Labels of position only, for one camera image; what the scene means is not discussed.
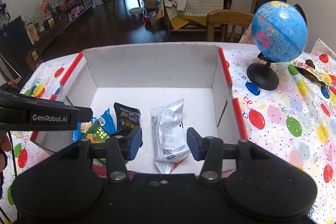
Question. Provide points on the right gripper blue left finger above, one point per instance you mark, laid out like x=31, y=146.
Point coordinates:
x=130, y=142

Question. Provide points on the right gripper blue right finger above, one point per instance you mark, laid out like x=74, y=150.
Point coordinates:
x=198, y=145

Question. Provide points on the black snack packet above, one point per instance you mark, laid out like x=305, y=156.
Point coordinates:
x=127, y=117

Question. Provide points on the silver white snack packet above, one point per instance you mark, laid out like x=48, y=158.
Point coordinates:
x=170, y=144

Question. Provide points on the blue cookie packet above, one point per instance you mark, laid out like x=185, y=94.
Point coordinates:
x=106, y=123

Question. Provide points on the green snack packet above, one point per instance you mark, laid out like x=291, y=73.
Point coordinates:
x=93, y=131

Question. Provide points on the person's left hand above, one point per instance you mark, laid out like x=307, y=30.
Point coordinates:
x=6, y=146

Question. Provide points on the tv cabinet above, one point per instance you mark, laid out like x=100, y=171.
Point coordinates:
x=69, y=12

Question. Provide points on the red cardboard box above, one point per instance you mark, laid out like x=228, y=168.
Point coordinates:
x=146, y=76

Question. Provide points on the balloon print tablecloth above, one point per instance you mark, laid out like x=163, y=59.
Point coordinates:
x=295, y=122

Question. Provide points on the pink cloth on chair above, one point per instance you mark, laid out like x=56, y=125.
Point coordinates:
x=247, y=37

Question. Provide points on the opened snack wrapper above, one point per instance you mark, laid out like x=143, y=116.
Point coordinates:
x=308, y=70

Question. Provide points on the wooden chair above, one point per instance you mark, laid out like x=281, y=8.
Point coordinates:
x=238, y=20

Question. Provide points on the small round stool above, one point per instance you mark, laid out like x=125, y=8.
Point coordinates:
x=136, y=11

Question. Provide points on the sofa with cream cover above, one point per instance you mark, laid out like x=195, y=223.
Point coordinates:
x=195, y=13

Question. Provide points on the blue desk globe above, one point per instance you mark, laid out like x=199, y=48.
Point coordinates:
x=279, y=30

